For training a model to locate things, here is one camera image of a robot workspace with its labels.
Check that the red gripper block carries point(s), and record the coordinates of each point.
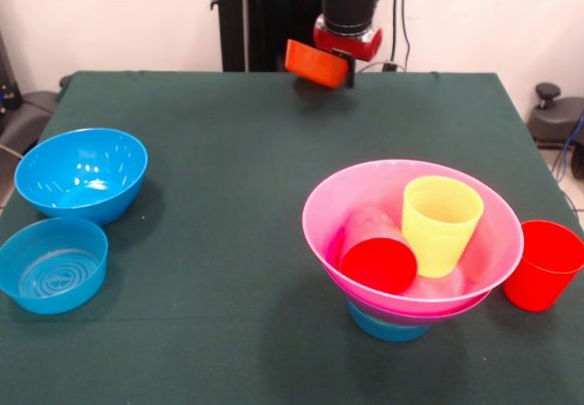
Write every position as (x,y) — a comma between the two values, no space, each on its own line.
(360,45)

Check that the orange bowl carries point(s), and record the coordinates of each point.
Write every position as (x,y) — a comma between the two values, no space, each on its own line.
(315,65)

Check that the yellow cup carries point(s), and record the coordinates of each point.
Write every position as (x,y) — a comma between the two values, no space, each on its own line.
(438,231)

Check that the crimson cup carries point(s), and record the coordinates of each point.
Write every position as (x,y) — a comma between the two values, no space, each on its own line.
(378,266)

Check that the large pink bowl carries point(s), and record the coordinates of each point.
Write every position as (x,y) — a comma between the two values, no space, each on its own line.
(493,222)

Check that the small blue bowl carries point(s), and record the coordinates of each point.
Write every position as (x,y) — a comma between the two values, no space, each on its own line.
(52,268)
(392,333)

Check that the large blue bowl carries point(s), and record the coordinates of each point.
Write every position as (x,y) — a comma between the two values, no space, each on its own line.
(82,177)

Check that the dark grey stand base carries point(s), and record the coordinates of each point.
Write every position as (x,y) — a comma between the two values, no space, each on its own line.
(561,117)
(27,117)

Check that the red cup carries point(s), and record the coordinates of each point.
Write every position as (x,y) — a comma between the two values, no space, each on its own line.
(543,282)

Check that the dark green tablecloth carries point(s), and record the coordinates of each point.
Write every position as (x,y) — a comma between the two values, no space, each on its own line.
(205,332)

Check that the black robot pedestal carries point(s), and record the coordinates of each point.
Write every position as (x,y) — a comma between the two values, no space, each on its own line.
(274,13)

